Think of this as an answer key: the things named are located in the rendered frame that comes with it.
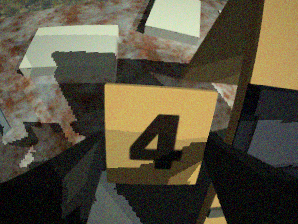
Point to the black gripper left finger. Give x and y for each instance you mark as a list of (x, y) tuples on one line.
[(60, 191)]

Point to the tan square tile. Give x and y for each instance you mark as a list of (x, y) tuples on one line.
[(155, 134)]

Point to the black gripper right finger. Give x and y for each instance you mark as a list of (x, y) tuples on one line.
[(250, 191)]

